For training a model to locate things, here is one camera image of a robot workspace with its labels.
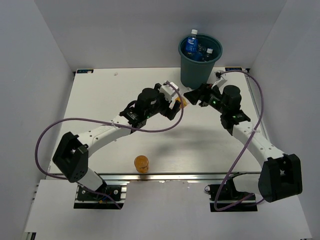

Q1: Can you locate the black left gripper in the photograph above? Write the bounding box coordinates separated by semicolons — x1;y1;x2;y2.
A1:
144;83;180;120

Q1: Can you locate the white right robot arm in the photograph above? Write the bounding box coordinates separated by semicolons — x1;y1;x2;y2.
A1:
184;84;303;203

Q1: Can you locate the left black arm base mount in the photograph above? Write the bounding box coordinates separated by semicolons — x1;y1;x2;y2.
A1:
73;175;125;210

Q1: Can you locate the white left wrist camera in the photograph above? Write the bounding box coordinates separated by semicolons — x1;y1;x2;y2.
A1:
159;82;180;103

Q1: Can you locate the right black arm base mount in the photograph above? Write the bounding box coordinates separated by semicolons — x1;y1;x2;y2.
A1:
202;173;258;213

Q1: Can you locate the dark green plastic bin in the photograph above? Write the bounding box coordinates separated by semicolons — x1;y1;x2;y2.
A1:
178;33;223;89

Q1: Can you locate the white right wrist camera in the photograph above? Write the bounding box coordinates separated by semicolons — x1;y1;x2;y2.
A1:
213;70;227;88

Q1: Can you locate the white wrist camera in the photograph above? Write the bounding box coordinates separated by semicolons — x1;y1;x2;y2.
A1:
159;82;180;103
213;70;227;88

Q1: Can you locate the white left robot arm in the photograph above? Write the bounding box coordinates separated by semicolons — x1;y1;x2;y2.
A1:
52;82;182;200

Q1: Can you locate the left blue table sticker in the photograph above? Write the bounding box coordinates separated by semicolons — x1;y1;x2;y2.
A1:
76;69;94;74

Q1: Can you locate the clear plastic bottle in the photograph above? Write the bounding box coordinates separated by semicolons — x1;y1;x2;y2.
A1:
202;48;213;62

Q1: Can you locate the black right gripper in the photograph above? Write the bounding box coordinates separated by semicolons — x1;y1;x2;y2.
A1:
184;82;228;115

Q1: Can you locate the orange juice bottle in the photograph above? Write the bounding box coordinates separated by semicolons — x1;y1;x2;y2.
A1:
175;97;188;109

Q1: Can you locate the aluminium table front rail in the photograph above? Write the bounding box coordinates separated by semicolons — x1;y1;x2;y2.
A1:
97;172;263;182

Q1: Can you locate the blue label water bottle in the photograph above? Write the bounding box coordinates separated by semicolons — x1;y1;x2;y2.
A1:
185;29;198;55
190;43;207;62

